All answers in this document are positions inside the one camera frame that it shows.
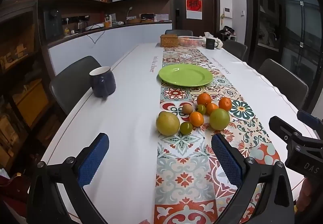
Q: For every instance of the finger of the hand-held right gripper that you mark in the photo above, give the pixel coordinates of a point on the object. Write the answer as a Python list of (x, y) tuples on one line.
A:
[(282, 129), (311, 121)]

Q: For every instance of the white counter cabinets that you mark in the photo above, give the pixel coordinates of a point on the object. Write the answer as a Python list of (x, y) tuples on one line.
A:
[(121, 39)]

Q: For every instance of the green plate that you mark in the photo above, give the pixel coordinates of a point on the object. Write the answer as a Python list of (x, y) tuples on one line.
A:
[(185, 75)]

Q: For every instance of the small yellow toy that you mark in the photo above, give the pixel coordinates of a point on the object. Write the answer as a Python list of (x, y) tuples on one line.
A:
[(66, 30)]

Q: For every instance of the woven wicker box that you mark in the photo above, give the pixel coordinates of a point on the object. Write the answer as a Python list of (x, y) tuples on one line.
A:
[(169, 40)]

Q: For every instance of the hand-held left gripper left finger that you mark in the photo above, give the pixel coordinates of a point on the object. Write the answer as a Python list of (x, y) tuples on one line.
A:
[(93, 161)]

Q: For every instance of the white card box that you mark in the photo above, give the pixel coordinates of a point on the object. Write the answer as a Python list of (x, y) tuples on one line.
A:
[(162, 17)]

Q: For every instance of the patterned table runner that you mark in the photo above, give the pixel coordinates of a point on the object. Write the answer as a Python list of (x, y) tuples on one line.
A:
[(191, 163)]

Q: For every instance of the white and pink basket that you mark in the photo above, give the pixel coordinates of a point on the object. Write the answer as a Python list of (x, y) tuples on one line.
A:
[(190, 41)]

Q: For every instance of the red and white door poster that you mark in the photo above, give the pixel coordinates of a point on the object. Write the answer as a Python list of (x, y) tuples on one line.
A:
[(194, 4)]

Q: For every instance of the person's right hand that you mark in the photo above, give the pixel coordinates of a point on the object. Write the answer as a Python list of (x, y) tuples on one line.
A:
[(306, 191)]

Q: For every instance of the large green apple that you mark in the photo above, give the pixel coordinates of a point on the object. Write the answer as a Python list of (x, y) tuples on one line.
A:
[(219, 119)]

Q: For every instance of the black door lock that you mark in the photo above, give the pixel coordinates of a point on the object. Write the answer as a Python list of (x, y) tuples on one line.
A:
[(177, 13)]

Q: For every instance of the large yellow-green pear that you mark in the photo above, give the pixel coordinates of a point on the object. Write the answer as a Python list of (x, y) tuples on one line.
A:
[(167, 123)]

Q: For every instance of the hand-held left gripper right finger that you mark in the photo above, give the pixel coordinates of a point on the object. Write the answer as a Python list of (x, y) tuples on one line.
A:
[(227, 161)]

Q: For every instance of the small green mandarin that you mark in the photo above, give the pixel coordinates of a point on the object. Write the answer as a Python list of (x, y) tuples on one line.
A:
[(186, 128), (201, 109)]

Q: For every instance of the wicker tray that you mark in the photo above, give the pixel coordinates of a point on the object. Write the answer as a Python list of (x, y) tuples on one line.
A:
[(133, 21)]

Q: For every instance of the orange mandarin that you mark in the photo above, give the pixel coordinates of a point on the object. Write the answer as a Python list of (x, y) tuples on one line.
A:
[(211, 108), (204, 99), (196, 118), (225, 103)]

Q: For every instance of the white intercom panel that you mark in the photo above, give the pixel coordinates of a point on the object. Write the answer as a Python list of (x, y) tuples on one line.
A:
[(228, 12)]

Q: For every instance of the white cloth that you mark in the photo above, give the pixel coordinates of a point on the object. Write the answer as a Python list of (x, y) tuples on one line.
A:
[(218, 40)]

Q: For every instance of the steel kettle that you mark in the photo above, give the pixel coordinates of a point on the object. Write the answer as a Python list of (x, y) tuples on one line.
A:
[(81, 26)]

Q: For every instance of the glass sliding door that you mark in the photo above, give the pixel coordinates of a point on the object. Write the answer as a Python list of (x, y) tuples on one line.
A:
[(297, 24)]

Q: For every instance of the black mug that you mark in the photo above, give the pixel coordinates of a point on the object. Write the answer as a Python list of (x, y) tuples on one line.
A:
[(211, 43)]

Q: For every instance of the navy blue mug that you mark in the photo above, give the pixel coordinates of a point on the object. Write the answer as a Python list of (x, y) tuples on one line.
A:
[(102, 82)]

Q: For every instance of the brown kiwi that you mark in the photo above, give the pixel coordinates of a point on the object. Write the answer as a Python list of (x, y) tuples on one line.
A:
[(187, 108)]

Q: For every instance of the dark bag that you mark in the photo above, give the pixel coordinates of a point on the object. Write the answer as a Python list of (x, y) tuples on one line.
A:
[(226, 31)]

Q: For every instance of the yellow storage boxes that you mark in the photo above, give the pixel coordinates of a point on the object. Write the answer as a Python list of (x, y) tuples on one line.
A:
[(30, 103)]

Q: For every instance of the grey dining chair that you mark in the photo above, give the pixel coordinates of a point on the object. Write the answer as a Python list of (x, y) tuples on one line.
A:
[(236, 48), (178, 32), (73, 82), (282, 82)]

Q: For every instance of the black coffee machine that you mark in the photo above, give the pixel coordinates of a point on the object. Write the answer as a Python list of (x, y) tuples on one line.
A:
[(51, 24)]

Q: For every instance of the black box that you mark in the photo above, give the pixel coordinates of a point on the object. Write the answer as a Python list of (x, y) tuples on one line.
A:
[(147, 17)]

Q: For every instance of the orange carton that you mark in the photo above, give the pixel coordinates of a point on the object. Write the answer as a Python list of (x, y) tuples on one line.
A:
[(107, 24)]

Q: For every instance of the white desk lamp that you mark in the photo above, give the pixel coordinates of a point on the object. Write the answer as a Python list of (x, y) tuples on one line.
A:
[(129, 12)]

